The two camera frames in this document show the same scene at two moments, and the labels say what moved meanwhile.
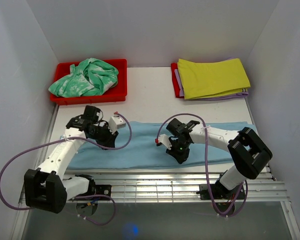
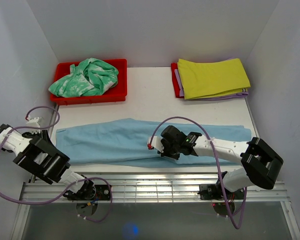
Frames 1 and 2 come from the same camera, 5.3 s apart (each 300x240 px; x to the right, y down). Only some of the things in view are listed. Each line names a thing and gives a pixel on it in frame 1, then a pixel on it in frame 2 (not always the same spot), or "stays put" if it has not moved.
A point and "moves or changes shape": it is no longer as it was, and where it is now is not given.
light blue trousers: [140, 150] moves or changes shape
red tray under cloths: [176, 87] stays put
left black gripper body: [101, 134] to [30, 135]
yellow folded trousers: [203, 80] stays put
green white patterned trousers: [91, 77] stays put
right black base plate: [220, 192] stays put
